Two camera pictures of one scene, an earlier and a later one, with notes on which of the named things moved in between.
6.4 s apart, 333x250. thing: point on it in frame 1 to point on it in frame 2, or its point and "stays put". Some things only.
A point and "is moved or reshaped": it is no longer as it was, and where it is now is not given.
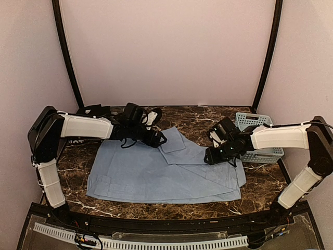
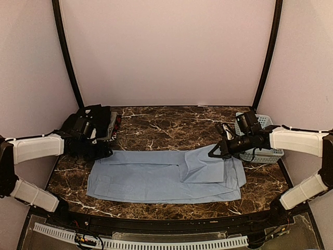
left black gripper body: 148,140 to 92,153
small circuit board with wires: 81,239 stays put
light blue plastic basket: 244,121 is moved or reshaped
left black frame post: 59,24 stays put
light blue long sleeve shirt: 175,171 is moved or reshaped
